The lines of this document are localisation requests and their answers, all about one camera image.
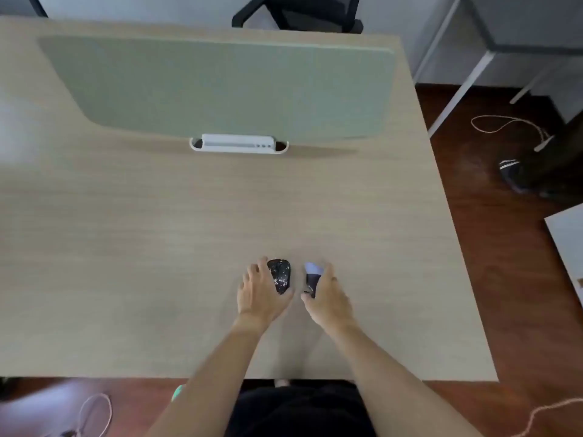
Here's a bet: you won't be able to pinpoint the white cable with adapter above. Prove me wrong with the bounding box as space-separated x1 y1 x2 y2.
43 393 114 437

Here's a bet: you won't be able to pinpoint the black computer mouse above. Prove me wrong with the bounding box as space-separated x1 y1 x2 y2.
267 258 292 296

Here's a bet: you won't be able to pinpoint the white board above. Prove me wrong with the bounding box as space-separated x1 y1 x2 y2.
544 202 583 310

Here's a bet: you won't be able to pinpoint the black framed mesh panel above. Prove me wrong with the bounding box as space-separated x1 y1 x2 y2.
0 0 49 18

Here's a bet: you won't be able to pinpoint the green desk divider panel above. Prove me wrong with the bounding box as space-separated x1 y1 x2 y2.
37 35 396 144

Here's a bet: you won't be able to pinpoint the black slipper with white stripes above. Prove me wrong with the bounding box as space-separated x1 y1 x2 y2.
499 158 531 194

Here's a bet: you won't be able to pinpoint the person's right hand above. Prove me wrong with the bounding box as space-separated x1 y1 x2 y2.
300 262 358 334

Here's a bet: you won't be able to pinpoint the grey table with white legs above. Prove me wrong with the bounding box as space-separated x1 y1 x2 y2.
412 0 583 138

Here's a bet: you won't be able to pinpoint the pinkish white cord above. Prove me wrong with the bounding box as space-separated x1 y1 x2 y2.
512 398 583 437

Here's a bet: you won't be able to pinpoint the person's right forearm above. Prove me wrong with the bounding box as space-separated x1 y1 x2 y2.
326 319 486 437

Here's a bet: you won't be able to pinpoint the black mesh office chair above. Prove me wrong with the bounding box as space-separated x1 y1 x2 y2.
231 0 364 34

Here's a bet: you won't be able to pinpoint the person's black shorts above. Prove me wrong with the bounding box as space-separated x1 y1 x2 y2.
225 379 379 437

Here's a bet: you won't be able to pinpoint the white divider bracket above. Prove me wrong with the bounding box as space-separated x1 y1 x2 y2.
189 134 290 154

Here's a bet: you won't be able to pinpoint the person's left hand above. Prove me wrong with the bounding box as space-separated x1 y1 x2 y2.
236 256 296 335

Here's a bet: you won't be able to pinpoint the white floor cable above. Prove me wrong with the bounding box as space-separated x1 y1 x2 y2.
470 115 556 153

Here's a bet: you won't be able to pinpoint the person's left forearm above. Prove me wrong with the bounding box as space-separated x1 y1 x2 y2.
145 319 270 437

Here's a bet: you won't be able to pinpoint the black brush with white bristles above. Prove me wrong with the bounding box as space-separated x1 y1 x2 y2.
304 262 325 299

